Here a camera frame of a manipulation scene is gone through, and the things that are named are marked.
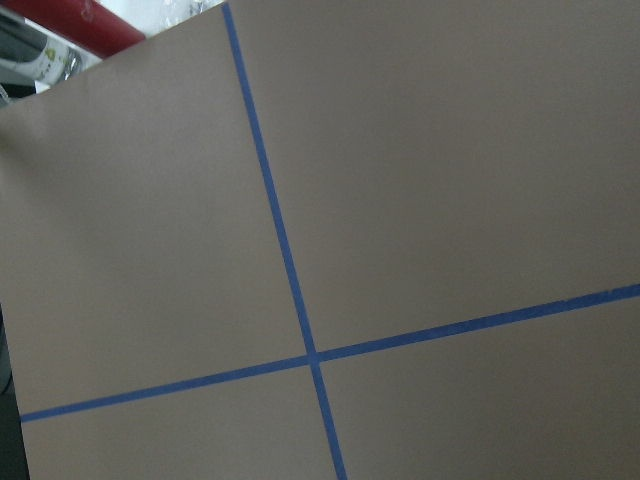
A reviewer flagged red cylinder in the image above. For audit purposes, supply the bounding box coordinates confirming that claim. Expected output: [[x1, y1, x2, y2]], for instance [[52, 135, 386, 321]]
[[5, 0, 146, 58]]

